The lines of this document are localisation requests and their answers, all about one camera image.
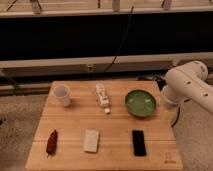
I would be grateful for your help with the white sponge block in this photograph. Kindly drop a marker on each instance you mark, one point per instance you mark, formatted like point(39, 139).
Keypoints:
point(91, 141)

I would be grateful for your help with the green bowl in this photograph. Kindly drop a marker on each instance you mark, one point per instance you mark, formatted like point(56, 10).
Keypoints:
point(140, 103)

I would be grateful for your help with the red chili pepper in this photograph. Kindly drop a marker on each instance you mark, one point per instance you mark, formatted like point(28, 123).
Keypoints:
point(52, 143)

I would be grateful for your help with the white plastic cup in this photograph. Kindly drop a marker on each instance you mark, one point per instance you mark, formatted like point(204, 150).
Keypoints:
point(62, 94)

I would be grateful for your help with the white toothpaste tube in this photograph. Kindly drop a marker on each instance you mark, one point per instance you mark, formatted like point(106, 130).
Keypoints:
point(103, 98)

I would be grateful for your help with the black eraser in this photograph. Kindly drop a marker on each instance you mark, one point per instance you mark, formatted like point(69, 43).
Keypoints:
point(138, 143)

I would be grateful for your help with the wooden cutting board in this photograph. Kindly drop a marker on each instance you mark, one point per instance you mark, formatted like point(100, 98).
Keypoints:
point(115, 148)

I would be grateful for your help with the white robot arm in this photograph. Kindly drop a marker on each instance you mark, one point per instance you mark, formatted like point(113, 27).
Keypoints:
point(188, 81)

